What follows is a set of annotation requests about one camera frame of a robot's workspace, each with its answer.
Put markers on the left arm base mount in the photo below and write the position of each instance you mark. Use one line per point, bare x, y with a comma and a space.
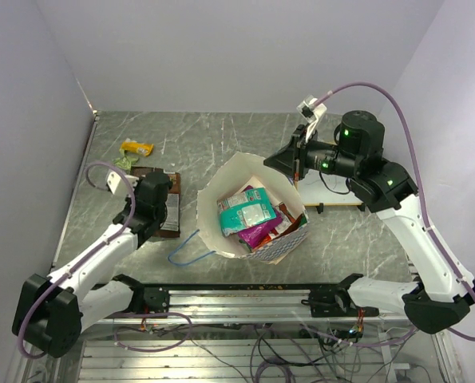
152, 299

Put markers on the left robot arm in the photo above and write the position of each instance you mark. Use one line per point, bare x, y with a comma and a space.
54, 310

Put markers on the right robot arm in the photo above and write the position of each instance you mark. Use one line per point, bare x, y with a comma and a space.
443, 291

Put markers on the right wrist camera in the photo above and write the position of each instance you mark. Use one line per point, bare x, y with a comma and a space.
312, 111

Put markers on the magenta snack packet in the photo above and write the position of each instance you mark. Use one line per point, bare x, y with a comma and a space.
258, 221

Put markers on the brown snack bag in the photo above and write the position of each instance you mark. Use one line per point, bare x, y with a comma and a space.
171, 227

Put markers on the yellow snack bar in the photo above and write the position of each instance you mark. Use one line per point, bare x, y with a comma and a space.
135, 147

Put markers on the red snack packet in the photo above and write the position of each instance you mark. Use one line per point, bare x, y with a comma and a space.
287, 224

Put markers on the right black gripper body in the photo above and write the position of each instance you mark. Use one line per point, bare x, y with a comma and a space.
310, 151

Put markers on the teal snack packet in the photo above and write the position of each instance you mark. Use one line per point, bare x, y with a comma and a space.
227, 209

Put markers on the green snack packet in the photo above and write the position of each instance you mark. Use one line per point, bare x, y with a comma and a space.
125, 162

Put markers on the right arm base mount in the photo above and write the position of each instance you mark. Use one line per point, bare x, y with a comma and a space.
333, 303

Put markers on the white whiteboard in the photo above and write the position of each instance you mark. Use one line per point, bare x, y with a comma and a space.
331, 191

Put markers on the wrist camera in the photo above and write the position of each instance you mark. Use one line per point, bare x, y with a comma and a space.
117, 186
312, 111

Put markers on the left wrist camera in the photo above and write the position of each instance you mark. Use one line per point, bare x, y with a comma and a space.
117, 186

